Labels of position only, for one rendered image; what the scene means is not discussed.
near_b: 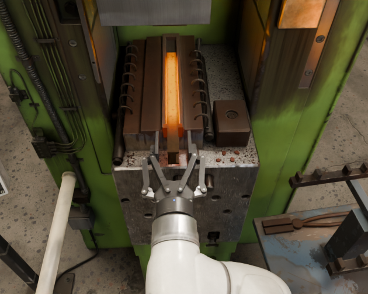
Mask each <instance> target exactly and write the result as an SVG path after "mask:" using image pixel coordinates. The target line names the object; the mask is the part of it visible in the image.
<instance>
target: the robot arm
mask: <svg viewBox="0 0 368 294"><path fill-rule="evenodd" d="M188 157H189V163H188V166H187V168H186V171H185V173H184V175H183V177H182V179H181V180H176V181H171V180H166V178H165V176H164V174H163V172H162V170H161V168H160V166H159V164H158V162H159V131H156V132H155V145H151V146H150V155H149V157H142V158H141V161H142V168H143V182H144V185H143V189H142V191H141V193H142V198H143V200H147V199H148V198H149V199H154V201H155V203H156V220H155V221H153V223H152V238H151V256H150V260H149V262H148V265H147V273H146V282H145V294H291V291H290V289H289V287H288V286H287V285H286V283H285V282H284V281H283V280H282V279H281V278H279V277H278V276H277V275H275V274H274V273H272V272H270V271H268V270H266V269H263V268H259V267H256V266H253V265H249V264H243V263H240V262H231V261H227V262H225V261H217V260H214V259H211V258H209V257H207V256H206V255H204V254H202V253H200V250H199V247H200V244H199V234H198V232H197V224H196V223H197V222H196V220H195V219H194V216H193V201H194V200H195V198H197V197H202V198H206V194H207V188H206V186H205V183H204V174H205V161H206V157H205V155H201V156H199V155H198V154H197V147H196V144H195V143H192V142H191V131H188ZM197 163H200V167H199V186H197V187H196V191H195V192H193V191H192V190H191V189H190V187H189V186H188V185H189V182H190V178H191V176H192V174H193V171H194V169H195V166H196V164H197ZM148 165H151V166H152V168H153V170H154V173H155V175H156V177H157V179H158V182H159V184H160V188H159V189H158V190H157V191H156V192H155V193H153V191H152V188H150V180H149V174H148Z"/></svg>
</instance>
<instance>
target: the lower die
mask: <svg viewBox="0 0 368 294"><path fill-rule="evenodd" d="M166 37H176V45H177V60H178V90H179V119H180V124H182V137H179V149H187V148H188V131H191V142H192V144H196V147H197V148H199V149H202V147H203V129H204V128H203V117H202V116H199V117H198V118H197V119H196V120H194V117H195V115H197V114H200V113H202V105H201V103H199V104H197V105H196V106H195V108H193V104H194V103H195V102H198V101H201V99H200V92H196V93H195V95H194V96H192V93H193V92H194V91H195V90H198V89H200V88H199V81H196V82H194V84H193V85H191V82H192V81H193V80H194V79H198V78H199V77H198V71H194V72H193V75H191V74H190V73H191V71H192V70H193V69H196V68H197V61H194V62H193V63H192V65H190V62H191V60H193V59H196V52H193V53H192V54H191V56H189V53H190V52H191V51H192V50H195V49H196V47H195V36H194V35H188V36H180V35H179V33H165V34H162V36H157V37H147V39H146V40H133V45H135V46H136V47H137V48H138V52H136V49H135V48H134V47H132V52H131V53H133V54H135V55H136V56H137V62H136V60H135V57H134V56H131V62H132V63H134V64H135V65H136V67H137V71H135V70H134V67H133V66H132V65H130V72H131V73H133V74H134V75H135V77H136V80H134V79H133V76H132V75H129V83H131V84H133V85H134V88H135V91H134V92H133V88H132V87H131V86H130V85H128V89H127V94H130V95H132V96H133V98H134V101H133V102H131V98H130V97H128V96H127V100H126V105H127V106H129V107H131V108H132V110H133V114H130V110H129V109H127V108H126V110H125V117H124V127H123V138H124V143H125V147H126V150H127V151H146V150H150V146H151V145H155V132H156V131H159V146H160V148H159V150H165V149H167V137H165V138H164V132H163V124H166Z"/></svg>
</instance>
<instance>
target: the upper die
mask: <svg viewBox="0 0 368 294"><path fill-rule="evenodd" d="M96 4H97V7H98V13H99V19H100V24H101V26H150V25H209V24H210V18H211V0H96Z"/></svg>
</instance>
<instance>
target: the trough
mask: <svg viewBox="0 0 368 294"><path fill-rule="evenodd" d="M166 53H176V74H177V91H178V124H180V119H179V90H178V60H177V45H176V37H166ZM166 124H167V85H166Z"/></svg>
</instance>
